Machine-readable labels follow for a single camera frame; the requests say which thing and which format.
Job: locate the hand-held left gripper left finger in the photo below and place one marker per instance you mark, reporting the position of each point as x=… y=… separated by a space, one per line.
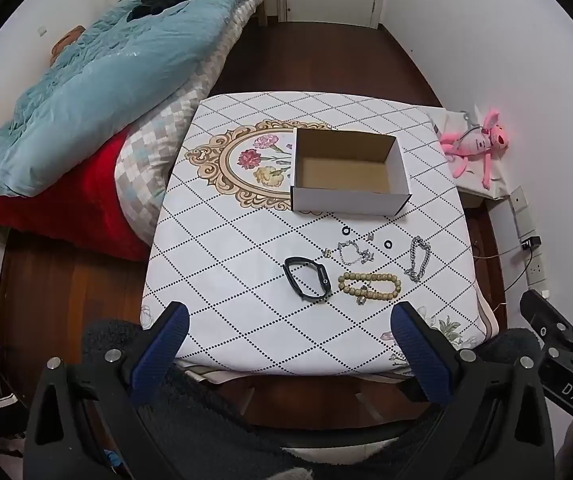
x=161 y=350

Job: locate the red blanket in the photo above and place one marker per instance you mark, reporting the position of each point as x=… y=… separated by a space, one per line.
x=66 y=200

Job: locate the dark fuzzy garment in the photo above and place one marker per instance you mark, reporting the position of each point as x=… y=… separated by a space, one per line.
x=226 y=430

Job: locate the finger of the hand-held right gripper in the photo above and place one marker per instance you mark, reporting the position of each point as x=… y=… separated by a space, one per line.
x=546 y=317

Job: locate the brown plush toy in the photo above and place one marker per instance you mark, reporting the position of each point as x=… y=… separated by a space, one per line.
x=64 y=42

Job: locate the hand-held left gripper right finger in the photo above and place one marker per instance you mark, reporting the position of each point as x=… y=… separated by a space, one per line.
x=419 y=355

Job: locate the pink plush toy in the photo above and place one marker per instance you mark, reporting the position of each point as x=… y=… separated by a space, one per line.
x=476 y=145

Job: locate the checkered bed sheet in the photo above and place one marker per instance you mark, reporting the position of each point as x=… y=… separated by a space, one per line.
x=151 y=160

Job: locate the cardboard box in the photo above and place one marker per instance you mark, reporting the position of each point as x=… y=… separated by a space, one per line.
x=341 y=172

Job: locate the wooden bed leg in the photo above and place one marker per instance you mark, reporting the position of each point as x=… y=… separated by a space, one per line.
x=262 y=12

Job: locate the light blue duvet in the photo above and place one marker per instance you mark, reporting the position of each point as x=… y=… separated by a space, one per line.
x=106 y=80

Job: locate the black charger plug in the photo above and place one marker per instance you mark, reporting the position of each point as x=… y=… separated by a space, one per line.
x=531 y=243

